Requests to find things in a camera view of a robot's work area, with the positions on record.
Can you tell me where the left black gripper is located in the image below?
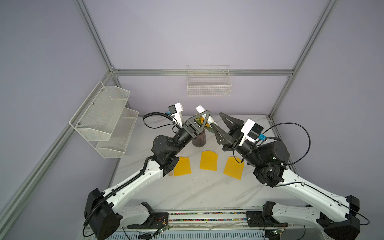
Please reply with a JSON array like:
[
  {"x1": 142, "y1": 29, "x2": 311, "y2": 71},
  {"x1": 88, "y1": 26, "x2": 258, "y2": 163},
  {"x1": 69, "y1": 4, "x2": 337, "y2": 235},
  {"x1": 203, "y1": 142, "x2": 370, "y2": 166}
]
[{"x1": 170, "y1": 111, "x2": 209, "y2": 157}]

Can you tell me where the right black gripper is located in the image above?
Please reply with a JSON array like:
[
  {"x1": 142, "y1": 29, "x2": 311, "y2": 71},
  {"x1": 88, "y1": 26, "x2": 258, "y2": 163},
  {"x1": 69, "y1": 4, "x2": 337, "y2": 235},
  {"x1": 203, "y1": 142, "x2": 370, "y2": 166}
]
[{"x1": 214, "y1": 113, "x2": 264, "y2": 168}]

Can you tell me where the yellow envelope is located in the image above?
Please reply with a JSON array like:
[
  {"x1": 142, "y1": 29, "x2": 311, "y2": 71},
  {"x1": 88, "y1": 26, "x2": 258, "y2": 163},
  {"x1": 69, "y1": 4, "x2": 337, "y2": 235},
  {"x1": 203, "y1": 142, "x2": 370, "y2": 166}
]
[
  {"x1": 174, "y1": 157, "x2": 192, "y2": 177},
  {"x1": 223, "y1": 157, "x2": 245, "y2": 180},
  {"x1": 200, "y1": 151, "x2": 218, "y2": 172}
]

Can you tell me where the white glue stick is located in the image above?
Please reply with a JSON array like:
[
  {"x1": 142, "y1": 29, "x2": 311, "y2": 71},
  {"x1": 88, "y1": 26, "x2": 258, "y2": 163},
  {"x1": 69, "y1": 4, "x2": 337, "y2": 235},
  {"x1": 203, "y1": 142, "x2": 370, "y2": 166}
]
[{"x1": 196, "y1": 105, "x2": 216, "y2": 125}]

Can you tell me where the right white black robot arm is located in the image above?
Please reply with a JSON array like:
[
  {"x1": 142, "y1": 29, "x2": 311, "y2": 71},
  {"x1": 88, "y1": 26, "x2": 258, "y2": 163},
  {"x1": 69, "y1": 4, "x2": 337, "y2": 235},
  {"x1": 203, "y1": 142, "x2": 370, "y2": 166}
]
[{"x1": 208, "y1": 113, "x2": 361, "y2": 240}]

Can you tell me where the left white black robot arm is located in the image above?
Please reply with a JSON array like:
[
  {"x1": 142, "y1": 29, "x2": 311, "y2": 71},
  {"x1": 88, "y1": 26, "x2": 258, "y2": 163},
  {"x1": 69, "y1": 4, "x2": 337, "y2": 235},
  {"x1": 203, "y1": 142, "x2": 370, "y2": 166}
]
[{"x1": 83, "y1": 110, "x2": 211, "y2": 240}]

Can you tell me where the sunflower bouquet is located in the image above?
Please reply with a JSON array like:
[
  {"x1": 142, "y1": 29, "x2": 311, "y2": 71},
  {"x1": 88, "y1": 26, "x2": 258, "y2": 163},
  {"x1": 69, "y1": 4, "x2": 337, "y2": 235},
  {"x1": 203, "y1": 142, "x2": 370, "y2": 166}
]
[{"x1": 195, "y1": 117, "x2": 215, "y2": 134}]

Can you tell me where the brown ribbed vase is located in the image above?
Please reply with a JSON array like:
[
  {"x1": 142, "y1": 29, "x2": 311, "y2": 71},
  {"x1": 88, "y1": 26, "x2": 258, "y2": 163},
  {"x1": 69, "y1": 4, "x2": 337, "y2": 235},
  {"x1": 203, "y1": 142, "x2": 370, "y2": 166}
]
[{"x1": 192, "y1": 130, "x2": 207, "y2": 148}]

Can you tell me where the white two-tier mesh shelf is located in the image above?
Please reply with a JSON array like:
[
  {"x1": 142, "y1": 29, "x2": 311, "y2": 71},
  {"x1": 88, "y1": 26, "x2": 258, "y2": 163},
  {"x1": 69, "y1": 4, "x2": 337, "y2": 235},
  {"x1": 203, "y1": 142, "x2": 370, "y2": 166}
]
[{"x1": 69, "y1": 82, "x2": 139, "y2": 159}]

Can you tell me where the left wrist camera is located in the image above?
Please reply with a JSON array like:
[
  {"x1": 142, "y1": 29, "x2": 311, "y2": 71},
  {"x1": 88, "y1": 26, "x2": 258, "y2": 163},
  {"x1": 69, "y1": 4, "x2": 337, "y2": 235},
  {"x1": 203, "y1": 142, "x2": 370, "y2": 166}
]
[{"x1": 169, "y1": 103, "x2": 184, "y2": 127}]

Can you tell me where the white wire wall basket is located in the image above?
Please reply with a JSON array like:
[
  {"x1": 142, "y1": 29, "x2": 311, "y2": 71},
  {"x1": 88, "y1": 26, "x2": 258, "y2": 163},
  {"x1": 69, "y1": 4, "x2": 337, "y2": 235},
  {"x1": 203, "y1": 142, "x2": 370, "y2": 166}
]
[{"x1": 187, "y1": 65, "x2": 232, "y2": 97}]

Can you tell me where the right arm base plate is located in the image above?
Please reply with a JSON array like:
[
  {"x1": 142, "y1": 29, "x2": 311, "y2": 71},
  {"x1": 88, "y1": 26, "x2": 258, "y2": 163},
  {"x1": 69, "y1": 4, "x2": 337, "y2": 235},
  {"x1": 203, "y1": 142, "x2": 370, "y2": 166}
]
[{"x1": 246, "y1": 211, "x2": 288, "y2": 228}]

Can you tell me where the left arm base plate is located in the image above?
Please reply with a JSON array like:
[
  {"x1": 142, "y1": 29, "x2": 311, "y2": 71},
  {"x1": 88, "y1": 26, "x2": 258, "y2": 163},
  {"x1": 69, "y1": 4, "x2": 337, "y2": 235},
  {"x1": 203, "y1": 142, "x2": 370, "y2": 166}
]
[{"x1": 127, "y1": 212, "x2": 169, "y2": 230}]

